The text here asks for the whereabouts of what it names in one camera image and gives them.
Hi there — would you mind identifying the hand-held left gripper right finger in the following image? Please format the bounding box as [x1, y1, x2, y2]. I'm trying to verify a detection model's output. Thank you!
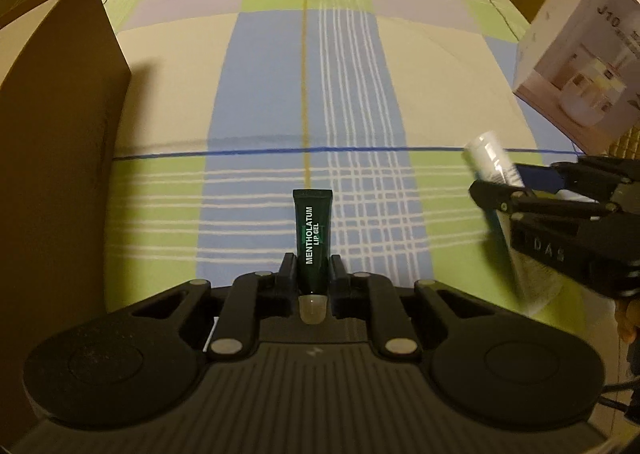
[329, 254, 516, 361]

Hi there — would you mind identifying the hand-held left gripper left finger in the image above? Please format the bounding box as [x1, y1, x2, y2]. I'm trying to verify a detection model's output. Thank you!
[107, 253, 301, 361]

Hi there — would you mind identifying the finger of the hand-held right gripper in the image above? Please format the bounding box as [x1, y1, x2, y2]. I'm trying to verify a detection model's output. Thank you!
[515, 157, 640, 202]
[469, 181, 618, 221]

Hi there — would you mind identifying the white tube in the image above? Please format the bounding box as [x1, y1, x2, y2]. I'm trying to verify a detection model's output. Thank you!
[462, 131, 566, 317]

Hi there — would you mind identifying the dark green lip gel tube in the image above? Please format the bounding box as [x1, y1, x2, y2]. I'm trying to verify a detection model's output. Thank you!
[292, 189, 333, 325]

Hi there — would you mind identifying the large white box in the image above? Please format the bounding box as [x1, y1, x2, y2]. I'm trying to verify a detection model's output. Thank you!
[0, 0, 132, 435]

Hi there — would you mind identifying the person's right hand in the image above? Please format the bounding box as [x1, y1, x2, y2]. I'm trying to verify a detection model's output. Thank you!
[614, 298, 638, 347]

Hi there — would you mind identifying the brown quilted mat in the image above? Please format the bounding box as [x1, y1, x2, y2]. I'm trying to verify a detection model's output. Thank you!
[605, 126, 640, 160]

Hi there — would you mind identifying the white humidifier box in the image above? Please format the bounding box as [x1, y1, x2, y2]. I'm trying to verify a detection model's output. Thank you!
[512, 0, 640, 155]

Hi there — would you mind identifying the plaid tablecloth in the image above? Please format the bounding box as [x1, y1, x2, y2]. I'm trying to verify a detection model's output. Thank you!
[89, 0, 621, 320]

